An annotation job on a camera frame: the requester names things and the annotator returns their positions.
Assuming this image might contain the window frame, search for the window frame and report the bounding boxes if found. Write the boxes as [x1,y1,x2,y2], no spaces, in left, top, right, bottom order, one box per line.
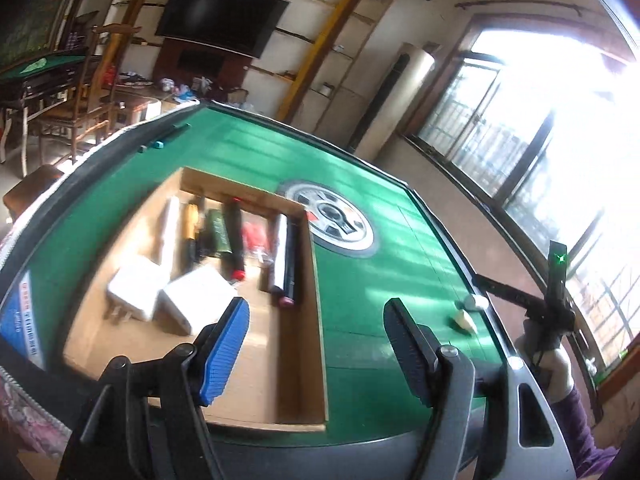
[411,14,639,385]

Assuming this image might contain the olive green lighter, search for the olive green lighter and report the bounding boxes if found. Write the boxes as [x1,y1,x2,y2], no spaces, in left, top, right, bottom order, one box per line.
[204,208,232,257]

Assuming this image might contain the right gloved hand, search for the right gloved hand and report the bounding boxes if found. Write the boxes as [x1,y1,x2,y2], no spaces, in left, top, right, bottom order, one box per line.
[514,320,575,404]

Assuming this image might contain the purple sleeve forearm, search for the purple sleeve forearm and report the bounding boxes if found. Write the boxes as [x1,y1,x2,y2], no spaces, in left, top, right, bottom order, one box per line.
[551,387,618,479]

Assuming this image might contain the orange black ballpoint pen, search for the orange black ballpoint pen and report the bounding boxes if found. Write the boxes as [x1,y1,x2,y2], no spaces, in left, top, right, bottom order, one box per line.
[181,202,200,274]

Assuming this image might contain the black marker red ends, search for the black marker red ends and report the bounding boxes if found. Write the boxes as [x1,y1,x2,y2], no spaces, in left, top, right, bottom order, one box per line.
[224,198,245,281]

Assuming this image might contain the red candle clear box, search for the red candle clear box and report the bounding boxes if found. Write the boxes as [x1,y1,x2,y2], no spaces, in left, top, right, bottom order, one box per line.
[242,219,271,263]

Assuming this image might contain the round dice control panel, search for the round dice control panel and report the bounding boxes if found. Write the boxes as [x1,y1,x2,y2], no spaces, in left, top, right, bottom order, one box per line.
[277,180,380,258]

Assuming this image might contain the black marker maroon cap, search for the black marker maroon cap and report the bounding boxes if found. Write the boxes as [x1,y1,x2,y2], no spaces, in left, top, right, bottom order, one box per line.
[276,216,299,308]

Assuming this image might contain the white cylinder bottle far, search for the white cylinder bottle far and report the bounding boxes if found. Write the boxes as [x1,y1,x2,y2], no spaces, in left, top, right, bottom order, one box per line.
[463,294,490,312]

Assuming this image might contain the white charger with prongs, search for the white charger with prongs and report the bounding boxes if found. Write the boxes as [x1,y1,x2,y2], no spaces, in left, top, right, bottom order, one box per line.
[158,263,238,336]

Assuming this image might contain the silver marker pen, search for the silver marker pen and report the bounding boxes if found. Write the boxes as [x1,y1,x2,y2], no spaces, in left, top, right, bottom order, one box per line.
[269,214,288,296]

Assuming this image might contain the cardboard box tray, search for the cardboard box tray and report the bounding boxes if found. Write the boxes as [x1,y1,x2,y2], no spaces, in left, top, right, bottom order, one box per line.
[62,167,329,432]

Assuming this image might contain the wall television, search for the wall television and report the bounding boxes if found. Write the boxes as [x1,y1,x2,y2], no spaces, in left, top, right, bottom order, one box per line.
[155,0,288,58]

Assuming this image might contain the white barrel pen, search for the white barrel pen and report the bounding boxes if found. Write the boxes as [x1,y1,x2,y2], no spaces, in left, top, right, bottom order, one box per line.
[158,195,181,272]

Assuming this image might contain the wooden chair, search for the wooden chair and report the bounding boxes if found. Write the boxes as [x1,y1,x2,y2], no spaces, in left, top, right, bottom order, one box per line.
[36,23,141,164]

